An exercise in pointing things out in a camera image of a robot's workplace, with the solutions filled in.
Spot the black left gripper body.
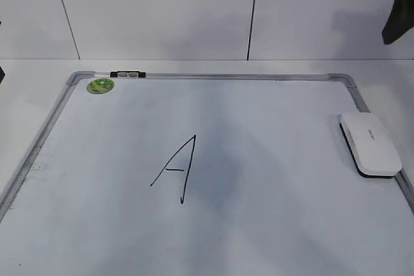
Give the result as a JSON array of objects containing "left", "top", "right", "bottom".
[{"left": 0, "top": 67, "right": 5, "bottom": 83}]

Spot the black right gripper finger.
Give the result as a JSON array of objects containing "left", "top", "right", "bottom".
[{"left": 382, "top": 0, "right": 413, "bottom": 45}]

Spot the white board eraser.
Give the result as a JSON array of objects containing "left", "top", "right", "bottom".
[{"left": 338, "top": 112, "right": 403, "bottom": 179}]

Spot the round green magnet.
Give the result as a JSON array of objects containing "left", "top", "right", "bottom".
[{"left": 87, "top": 78, "right": 115, "bottom": 94}]

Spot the black clear marker clip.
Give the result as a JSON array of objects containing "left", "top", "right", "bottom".
[{"left": 109, "top": 70, "right": 146, "bottom": 78}]

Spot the white board with grey frame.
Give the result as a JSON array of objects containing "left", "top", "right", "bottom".
[{"left": 1, "top": 74, "right": 413, "bottom": 275}]

